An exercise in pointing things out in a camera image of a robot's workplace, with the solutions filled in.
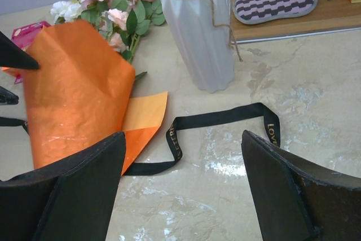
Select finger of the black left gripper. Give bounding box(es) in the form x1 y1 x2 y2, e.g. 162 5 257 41
0 86 19 105
0 32 39 69

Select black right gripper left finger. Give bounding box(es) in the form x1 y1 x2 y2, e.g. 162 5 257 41
1 132 126 240

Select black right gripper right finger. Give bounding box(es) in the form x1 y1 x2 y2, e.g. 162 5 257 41
241 130 360 240

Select orange paper flower wrap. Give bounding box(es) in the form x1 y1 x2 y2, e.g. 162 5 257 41
21 20 168 176

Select black ribbon with gold text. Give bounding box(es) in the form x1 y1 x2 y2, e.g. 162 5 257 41
0 102 281 176

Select white faceted ceramic vase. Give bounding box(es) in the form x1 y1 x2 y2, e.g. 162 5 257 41
160 0 234 93

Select pink orange candy box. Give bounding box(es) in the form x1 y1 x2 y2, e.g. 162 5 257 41
1 21 51 84

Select artificial rose bouquet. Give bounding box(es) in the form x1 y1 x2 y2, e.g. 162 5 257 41
50 0 166 63

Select striped purple grey sleep mask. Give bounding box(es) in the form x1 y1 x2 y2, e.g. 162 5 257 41
232 0 331 25

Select white wire shelf rack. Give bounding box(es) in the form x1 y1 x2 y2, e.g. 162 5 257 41
231 0 360 44

